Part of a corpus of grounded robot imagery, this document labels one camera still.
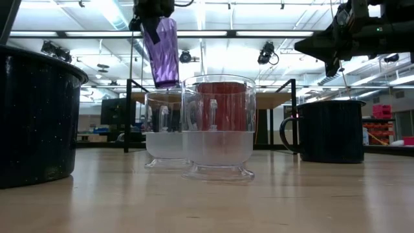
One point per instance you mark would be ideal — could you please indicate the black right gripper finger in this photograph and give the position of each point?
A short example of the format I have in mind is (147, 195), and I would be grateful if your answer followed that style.
(323, 40)
(325, 52)

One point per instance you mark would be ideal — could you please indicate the purple faceted plastic tumbler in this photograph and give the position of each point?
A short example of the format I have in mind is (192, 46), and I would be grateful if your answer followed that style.
(166, 58)

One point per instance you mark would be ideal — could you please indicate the black speckled enamel mug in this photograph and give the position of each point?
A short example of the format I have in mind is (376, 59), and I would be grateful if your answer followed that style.
(330, 132)
(35, 123)

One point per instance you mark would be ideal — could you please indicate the orange cup white inside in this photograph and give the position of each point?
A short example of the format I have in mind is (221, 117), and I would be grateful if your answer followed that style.
(226, 106)

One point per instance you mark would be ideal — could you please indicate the clear footed glass mug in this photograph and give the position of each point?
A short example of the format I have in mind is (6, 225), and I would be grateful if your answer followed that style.
(218, 149)
(163, 145)

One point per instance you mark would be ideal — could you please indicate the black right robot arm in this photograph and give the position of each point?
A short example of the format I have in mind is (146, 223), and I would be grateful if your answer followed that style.
(394, 32)

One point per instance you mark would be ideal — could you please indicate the black spotlight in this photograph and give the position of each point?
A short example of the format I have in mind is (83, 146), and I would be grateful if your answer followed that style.
(391, 58)
(266, 51)
(185, 57)
(48, 48)

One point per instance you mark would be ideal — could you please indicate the red plastic crate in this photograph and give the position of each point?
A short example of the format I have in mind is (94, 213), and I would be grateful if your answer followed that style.
(381, 111)

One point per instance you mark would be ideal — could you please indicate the black rig light beam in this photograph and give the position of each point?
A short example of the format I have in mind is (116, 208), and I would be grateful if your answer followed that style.
(231, 33)

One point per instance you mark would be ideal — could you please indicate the black monitor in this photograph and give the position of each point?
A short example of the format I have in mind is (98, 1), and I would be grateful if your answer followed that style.
(113, 111)

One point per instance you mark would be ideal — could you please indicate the white bottle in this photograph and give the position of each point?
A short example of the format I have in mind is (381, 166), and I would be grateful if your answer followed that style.
(365, 137)

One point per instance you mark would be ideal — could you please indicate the black rack with red bins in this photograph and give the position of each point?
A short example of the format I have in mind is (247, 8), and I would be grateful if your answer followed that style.
(378, 132)

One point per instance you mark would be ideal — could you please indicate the blue bin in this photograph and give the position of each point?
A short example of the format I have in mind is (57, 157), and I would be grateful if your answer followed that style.
(101, 130)

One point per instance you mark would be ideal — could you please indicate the pink box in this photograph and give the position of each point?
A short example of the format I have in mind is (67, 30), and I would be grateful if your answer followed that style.
(408, 141)

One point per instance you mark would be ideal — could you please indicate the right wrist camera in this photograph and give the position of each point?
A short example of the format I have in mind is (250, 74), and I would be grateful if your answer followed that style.
(354, 13)

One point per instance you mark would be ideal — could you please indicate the black metal rig frame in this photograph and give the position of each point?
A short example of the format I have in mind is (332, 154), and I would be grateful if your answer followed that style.
(388, 149)

